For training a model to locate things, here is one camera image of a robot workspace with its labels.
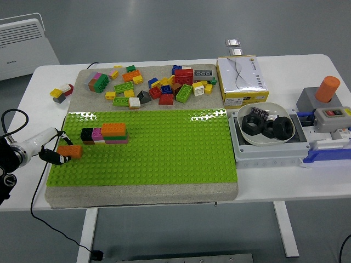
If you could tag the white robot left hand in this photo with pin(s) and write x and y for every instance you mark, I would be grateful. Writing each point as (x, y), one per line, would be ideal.
(38, 139)

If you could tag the orange toy brick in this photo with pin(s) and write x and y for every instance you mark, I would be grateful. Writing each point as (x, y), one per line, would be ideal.
(131, 75)
(70, 151)
(113, 128)

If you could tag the brown toy brick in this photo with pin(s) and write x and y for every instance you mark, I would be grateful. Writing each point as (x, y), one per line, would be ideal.
(88, 142)
(92, 85)
(176, 88)

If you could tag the dark green toy brick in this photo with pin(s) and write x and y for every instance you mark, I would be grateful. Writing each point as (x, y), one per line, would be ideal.
(102, 82)

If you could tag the magenta toy brick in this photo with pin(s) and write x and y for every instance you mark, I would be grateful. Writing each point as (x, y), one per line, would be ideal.
(96, 133)
(96, 75)

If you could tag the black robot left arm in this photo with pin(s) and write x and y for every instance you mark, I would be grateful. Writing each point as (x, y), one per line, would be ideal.
(6, 153)

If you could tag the black toy brick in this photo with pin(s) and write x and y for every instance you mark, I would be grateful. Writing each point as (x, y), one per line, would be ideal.
(86, 133)

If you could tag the white toy brick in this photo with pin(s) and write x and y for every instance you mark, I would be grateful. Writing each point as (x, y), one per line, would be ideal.
(186, 67)
(99, 142)
(198, 89)
(65, 87)
(134, 102)

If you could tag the light pink toy brick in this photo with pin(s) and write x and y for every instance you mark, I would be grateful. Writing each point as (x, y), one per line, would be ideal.
(116, 141)

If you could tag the lime green toy brick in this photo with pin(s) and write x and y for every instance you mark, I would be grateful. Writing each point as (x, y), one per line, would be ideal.
(120, 101)
(184, 93)
(124, 87)

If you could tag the small pink toy brick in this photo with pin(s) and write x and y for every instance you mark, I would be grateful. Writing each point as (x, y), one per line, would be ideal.
(112, 72)

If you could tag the grey sloped toy brick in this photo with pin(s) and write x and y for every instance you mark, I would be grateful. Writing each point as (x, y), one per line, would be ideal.
(144, 97)

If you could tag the small green toy brick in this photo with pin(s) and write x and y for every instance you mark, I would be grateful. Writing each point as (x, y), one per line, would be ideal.
(130, 69)
(213, 81)

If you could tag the green studded baseplate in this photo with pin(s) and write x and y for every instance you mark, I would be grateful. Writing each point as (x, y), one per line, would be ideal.
(164, 153)

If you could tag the blue toy brick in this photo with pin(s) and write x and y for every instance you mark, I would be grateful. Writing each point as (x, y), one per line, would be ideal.
(176, 68)
(166, 89)
(152, 81)

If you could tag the red sloped toy brick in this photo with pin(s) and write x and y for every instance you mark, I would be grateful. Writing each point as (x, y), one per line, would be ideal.
(166, 100)

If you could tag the large red toy brick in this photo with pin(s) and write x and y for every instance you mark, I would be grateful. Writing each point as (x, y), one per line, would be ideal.
(183, 77)

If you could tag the white floor heater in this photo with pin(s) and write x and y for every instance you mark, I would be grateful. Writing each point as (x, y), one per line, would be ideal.
(22, 54)

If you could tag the white table leg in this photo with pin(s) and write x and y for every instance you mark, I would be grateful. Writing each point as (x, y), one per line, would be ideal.
(87, 235)
(286, 233)

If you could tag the grey-brown mat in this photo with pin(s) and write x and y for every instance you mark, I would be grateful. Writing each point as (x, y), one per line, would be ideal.
(137, 195)

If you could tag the large black hex nut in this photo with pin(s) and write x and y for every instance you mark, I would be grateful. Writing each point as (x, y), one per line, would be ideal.
(278, 134)
(246, 130)
(267, 133)

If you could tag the white and yellow cardboard box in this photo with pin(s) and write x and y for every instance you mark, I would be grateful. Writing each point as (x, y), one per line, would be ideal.
(241, 79)

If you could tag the metal floor socket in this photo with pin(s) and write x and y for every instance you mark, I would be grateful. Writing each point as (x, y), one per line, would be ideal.
(232, 42)
(235, 51)

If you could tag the white bowl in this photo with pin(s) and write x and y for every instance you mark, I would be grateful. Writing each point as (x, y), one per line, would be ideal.
(256, 140)

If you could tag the purple circuit board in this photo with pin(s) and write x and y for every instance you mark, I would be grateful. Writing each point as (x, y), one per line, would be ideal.
(259, 111)

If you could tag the grey junction box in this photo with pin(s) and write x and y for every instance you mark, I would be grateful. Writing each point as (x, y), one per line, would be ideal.
(263, 153)

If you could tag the grey block holder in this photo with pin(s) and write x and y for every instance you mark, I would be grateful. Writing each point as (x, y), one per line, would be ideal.
(307, 101)

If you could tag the blue and white fixture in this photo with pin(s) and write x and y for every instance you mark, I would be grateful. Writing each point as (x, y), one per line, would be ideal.
(323, 156)

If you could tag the orange cylinder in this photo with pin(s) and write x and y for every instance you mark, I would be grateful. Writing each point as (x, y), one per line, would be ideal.
(327, 89)

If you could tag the grey push-button switch box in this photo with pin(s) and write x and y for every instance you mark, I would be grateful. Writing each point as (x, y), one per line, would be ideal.
(329, 123)

